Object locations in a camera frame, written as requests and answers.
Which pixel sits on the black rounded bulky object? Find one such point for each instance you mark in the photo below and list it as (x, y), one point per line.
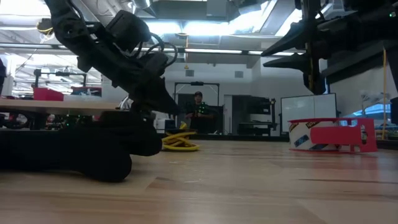
(77, 149)

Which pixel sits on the clear curved plastic piece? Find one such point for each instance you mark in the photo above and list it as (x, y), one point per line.
(124, 102)

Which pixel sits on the wooden bench top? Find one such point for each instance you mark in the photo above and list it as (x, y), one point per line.
(46, 107)

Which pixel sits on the red tape dispenser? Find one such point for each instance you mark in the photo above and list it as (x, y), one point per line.
(335, 135)

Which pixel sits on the whiteboard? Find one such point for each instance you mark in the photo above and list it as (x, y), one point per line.
(308, 112)

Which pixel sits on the black cabinet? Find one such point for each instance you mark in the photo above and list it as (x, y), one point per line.
(258, 115)

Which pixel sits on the left arm wrist camera box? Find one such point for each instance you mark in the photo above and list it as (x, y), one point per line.
(127, 29)

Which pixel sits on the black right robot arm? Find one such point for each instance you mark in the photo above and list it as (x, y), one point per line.
(357, 31)

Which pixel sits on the white plastic container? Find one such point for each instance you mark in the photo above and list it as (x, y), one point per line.
(112, 91)

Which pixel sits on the person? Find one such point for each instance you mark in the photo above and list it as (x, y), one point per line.
(199, 112)

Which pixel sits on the black pipe frame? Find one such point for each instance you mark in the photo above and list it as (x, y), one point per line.
(62, 74)

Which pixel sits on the bright red bin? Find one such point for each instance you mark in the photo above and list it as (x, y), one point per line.
(48, 94)

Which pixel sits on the white lamp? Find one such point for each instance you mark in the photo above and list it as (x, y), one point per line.
(367, 96)

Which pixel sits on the black rig beam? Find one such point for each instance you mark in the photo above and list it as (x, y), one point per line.
(357, 67)

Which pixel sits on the printed packing tape roll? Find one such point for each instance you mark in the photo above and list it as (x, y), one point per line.
(300, 133)

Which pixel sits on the white storage box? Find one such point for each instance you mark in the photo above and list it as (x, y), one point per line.
(163, 124)

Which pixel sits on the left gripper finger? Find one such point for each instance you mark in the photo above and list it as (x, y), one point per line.
(161, 99)

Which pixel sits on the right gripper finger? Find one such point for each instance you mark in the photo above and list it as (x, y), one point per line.
(295, 62)
(292, 39)

